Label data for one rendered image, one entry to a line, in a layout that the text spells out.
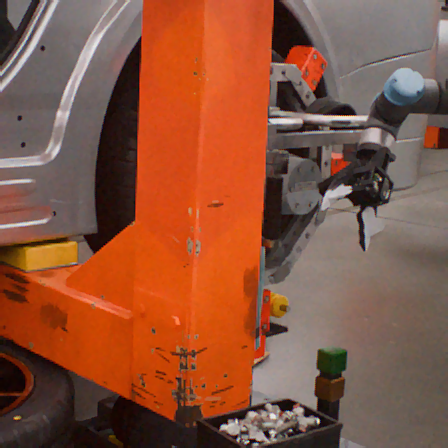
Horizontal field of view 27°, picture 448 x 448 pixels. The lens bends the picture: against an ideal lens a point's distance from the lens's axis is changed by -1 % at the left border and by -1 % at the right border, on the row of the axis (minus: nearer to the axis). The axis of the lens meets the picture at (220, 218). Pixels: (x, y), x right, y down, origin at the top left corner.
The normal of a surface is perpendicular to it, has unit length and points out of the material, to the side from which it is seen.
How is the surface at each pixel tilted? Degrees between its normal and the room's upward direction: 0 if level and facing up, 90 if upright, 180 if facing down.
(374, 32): 90
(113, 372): 90
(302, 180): 90
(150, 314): 90
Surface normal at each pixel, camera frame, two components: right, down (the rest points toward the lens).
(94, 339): -0.71, 0.11
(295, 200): 0.70, 0.17
